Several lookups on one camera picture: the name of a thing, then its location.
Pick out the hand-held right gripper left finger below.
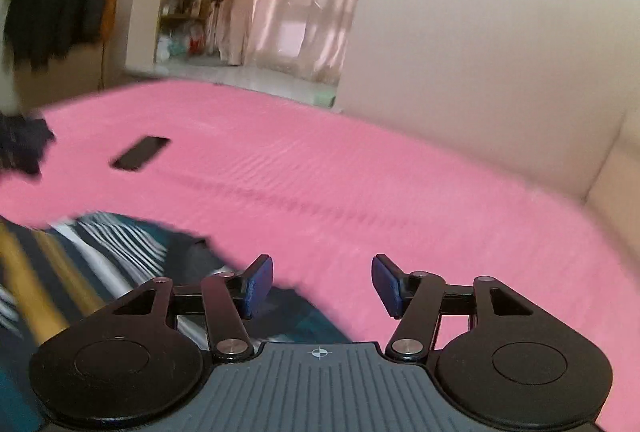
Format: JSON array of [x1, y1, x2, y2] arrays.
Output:
[[107, 254, 274, 363]]

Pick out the black phone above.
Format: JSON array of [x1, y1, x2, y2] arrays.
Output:
[[110, 137, 172, 173]]

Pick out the dark crumpled cloth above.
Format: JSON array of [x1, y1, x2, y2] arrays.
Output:
[[0, 112, 57, 183]]

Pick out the striped knit shirt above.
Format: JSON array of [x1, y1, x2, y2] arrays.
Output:
[[0, 211, 351, 432]]

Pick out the beige headboard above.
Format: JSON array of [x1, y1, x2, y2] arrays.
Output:
[[584, 112, 640, 277]]

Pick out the pink bed blanket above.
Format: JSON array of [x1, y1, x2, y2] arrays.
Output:
[[0, 79, 640, 428]]

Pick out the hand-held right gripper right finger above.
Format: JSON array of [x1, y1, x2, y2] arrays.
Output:
[[371, 254, 543, 365]]

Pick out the cluttered shelf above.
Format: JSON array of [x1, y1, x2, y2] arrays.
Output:
[[154, 0, 236, 65]]

